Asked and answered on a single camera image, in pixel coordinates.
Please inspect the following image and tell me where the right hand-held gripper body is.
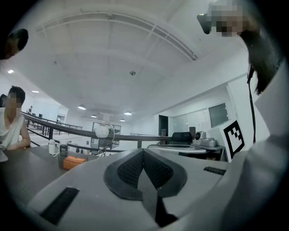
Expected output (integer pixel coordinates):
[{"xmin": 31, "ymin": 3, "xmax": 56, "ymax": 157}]
[{"xmin": 191, "ymin": 120, "xmax": 246, "ymax": 163}]

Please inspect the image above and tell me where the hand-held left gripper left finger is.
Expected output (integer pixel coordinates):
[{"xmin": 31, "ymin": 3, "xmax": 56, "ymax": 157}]
[{"xmin": 103, "ymin": 148, "xmax": 145, "ymax": 201}]

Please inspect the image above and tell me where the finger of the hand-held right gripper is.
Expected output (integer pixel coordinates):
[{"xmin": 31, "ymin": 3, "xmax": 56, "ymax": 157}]
[{"xmin": 147, "ymin": 143, "xmax": 208, "ymax": 155}]

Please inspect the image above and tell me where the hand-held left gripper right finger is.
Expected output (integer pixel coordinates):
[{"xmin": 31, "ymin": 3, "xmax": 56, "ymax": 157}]
[{"xmin": 143, "ymin": 148, "xmax": 188, "ymax": 197}]

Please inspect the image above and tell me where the orange tissue pack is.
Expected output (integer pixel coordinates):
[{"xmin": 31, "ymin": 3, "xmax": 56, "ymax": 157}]
[{"xmin": 63, "ymin": 156, "xmax": 86, "ymax": 170}]

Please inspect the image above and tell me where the black office chair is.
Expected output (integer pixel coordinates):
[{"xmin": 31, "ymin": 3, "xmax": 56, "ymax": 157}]
[{"xmin": 169, "ymin": 131, "xmax": 194, "ymax": 145}]

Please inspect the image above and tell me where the brass desk lamp globe shade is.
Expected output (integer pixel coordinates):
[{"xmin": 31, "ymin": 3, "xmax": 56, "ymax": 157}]
[{"xmin": 94, "ymin": 121, "xmax": 116, "ymax": 157}]

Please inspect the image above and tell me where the person's white shirt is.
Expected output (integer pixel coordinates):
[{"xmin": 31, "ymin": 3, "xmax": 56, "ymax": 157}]
[{"xmin": 253, "ymin": 57, "xmax": 289, "ymax": 146}]

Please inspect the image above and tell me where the black metal railing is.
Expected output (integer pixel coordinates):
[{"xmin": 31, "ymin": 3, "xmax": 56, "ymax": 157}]
[{"xmin": 19, "ymin": 111, "xmax": 173, "ymax": 153}]

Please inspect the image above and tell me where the white ceiling track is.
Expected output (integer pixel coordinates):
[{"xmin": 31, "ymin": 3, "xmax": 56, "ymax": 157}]
[{"xmin": 35, "ymin": 10, "xmax": 199, "ymax": 61}]

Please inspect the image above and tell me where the grey wall panel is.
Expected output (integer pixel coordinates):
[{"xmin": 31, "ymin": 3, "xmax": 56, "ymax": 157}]
[{"xmin": 208, "ymin": 103, "xmax": 229, "ymax": 129}]

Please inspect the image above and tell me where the black camera cable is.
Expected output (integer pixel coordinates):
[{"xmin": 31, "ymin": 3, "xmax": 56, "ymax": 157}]
[{"xmin": 247, "ymin": 64, "xmax": 257, "ymax": 144}]

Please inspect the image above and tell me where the white bottle with strap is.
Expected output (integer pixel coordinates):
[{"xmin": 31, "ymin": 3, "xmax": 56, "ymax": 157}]
[{"xmin": 48, "ymin": 139, "xmax": 60, "ymax": 155}]

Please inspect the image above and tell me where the black head-mounted camera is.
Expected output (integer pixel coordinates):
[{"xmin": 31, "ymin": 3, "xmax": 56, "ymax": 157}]
[{"xmin": 196, "ymin": 13, "xmax": 212, "ymax": 35}]

